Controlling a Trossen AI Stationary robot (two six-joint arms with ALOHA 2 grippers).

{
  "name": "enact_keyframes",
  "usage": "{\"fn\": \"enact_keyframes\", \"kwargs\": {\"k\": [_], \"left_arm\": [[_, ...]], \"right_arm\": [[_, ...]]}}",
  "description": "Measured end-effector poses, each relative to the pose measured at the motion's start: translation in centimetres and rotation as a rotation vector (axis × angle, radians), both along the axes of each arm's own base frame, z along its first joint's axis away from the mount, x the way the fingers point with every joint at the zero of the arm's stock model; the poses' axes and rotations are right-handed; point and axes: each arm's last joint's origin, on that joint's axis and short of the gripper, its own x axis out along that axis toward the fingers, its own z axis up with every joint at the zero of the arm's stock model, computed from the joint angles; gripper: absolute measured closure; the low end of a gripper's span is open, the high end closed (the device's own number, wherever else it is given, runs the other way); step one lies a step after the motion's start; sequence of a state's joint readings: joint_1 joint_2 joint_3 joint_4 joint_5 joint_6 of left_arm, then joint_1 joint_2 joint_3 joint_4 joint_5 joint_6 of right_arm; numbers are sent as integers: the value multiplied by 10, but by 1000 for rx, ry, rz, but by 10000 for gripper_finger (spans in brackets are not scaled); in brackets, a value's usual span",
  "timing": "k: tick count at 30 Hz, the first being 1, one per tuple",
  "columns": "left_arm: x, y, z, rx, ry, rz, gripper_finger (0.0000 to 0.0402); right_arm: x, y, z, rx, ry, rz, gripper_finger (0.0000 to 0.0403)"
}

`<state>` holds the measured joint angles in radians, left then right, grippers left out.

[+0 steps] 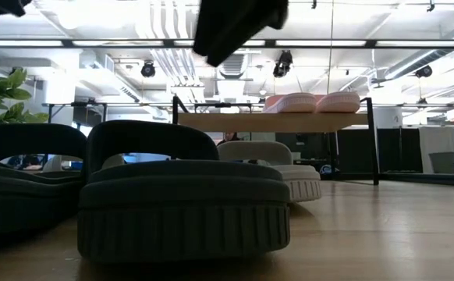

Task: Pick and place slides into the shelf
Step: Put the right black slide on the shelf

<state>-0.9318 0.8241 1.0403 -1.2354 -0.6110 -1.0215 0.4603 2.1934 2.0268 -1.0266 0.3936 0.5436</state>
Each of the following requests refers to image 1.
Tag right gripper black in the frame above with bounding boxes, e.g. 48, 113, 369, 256
193, 0, 289, 68

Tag pink rubber slide sandal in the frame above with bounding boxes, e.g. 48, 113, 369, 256
263, 92, 318, 115
315, 91, 362, 115

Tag black rubber slide sandal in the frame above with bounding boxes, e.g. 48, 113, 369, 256
0, 123, 90, 237
76, 119, 292, 265

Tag black overhead light bar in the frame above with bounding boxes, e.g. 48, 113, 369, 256
0, 37, 454, 50

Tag black ceiling spotlight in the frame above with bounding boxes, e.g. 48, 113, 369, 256
272, 49, 294, 79
414, 64, 434, 80
140, 60, 157, 78

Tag green leafy plant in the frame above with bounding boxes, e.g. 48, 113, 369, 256
0, 68, 51, 125

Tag person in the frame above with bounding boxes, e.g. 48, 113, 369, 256
217, 131, 242, 146
7, 155, 44, 171

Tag black room divider panels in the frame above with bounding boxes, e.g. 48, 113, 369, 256
275, 128, 424, 175

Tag white fabric divider panel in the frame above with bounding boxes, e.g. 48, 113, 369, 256
419, 125, 454, 175

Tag wooden shelf with black frame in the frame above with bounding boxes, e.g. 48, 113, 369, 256
172, 95, 381, 187

